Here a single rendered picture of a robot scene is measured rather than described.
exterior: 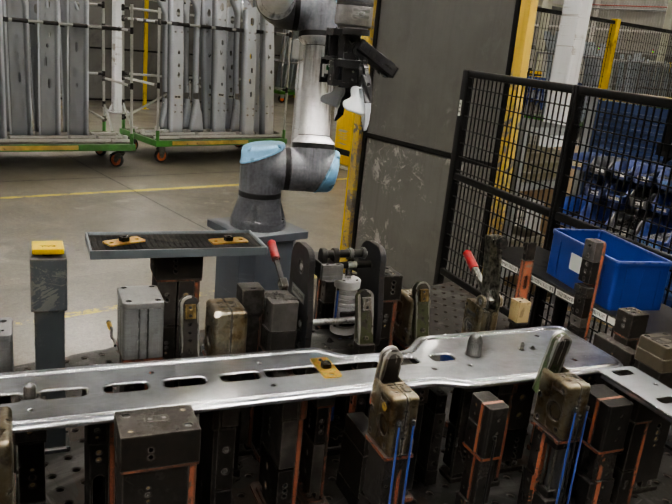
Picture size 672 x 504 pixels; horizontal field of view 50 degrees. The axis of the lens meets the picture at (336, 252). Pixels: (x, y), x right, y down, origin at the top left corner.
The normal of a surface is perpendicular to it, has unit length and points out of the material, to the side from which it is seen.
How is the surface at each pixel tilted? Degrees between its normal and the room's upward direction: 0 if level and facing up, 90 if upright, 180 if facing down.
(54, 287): 90
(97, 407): 0
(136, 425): 0
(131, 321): 90
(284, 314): 90
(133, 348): 90
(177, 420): 0
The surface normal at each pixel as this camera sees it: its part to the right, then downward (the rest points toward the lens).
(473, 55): -0.78, 0.11
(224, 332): 0.38, 0.30
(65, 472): 0.10, -0.95
